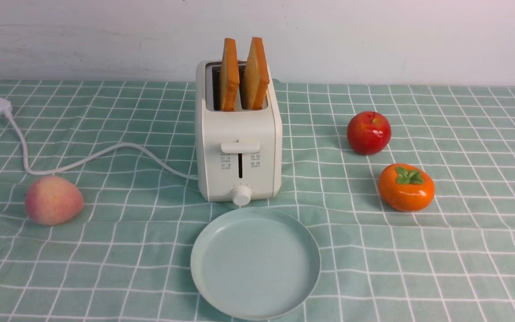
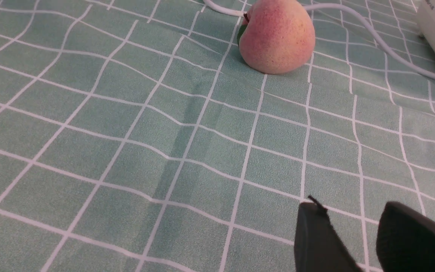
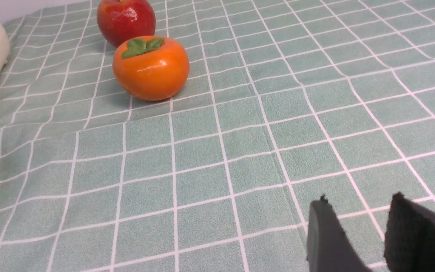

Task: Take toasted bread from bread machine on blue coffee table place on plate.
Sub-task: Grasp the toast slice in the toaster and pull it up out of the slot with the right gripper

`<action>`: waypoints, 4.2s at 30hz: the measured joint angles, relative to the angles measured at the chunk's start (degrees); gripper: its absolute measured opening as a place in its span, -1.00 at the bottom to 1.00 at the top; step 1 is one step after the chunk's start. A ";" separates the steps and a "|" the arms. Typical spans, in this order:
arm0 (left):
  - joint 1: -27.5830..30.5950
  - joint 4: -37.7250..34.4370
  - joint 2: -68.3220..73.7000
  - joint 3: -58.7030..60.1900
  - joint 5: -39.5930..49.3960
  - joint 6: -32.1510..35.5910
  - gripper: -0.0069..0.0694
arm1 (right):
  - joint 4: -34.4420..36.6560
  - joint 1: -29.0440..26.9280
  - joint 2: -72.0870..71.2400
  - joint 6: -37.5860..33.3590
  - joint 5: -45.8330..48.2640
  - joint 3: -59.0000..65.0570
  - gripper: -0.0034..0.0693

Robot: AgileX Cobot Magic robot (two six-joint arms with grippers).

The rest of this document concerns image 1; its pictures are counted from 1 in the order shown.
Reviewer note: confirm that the toast slice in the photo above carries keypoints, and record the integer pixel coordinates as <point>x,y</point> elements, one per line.
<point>256,77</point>
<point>229,76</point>

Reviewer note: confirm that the white two-slot toaster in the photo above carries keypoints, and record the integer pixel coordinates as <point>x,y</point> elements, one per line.
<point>239,152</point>

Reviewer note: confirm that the light green round plate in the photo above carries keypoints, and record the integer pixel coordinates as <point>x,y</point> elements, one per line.
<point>255,263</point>

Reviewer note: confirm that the red apple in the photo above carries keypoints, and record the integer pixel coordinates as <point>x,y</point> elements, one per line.
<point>368,133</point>

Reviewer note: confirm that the orange persimmon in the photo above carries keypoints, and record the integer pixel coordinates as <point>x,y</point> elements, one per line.
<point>406,188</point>

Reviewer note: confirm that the pink peach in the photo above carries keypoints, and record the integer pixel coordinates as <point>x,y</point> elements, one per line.
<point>53,200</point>

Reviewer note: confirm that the green checked tablecloth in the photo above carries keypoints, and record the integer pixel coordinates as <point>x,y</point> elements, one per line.
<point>125,258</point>

